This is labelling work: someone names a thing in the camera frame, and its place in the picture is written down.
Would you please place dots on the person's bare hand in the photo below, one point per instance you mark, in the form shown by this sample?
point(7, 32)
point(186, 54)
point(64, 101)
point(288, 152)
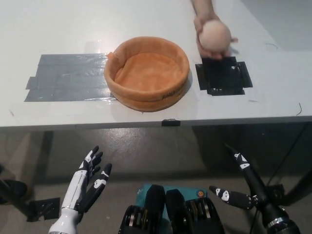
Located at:
point(201, 23)

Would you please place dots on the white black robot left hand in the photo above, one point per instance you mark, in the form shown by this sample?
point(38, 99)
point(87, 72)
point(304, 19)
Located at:
point(73, 190)

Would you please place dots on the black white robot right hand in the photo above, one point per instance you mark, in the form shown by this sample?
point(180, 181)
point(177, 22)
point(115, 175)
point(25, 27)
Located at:
point(256, 185)

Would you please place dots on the beige plush dumpling toy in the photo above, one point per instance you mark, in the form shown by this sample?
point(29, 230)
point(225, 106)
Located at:
point(215, 36)

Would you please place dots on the robot torso black teal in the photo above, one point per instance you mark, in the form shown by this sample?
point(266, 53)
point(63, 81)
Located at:
point(170, 209)

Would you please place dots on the black floor tape patch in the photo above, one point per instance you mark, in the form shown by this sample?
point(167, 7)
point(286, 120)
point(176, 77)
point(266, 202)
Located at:
point(44, 208)

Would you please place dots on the straight grey table leg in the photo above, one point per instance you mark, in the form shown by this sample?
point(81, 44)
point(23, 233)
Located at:
point(44, 158)

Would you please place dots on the slanted dark table leg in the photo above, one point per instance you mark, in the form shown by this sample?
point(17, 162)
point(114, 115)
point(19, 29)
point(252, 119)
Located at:
point(301, 165)

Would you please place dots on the black tape patch on table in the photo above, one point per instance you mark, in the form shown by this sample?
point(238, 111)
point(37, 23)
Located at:
point(223, 75)

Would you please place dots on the dark shoe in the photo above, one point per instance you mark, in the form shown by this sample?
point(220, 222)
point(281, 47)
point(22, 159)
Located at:
point(13, 191)

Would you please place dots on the orange plush round basket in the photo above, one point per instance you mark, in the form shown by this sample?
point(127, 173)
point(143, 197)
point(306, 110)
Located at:
point(148, 70)

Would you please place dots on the small black tape strip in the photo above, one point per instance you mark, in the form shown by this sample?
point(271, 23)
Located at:
point(171, 122)

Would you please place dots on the grey duct tape patch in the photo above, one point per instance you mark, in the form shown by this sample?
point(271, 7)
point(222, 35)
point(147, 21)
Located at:
point(68, 78)

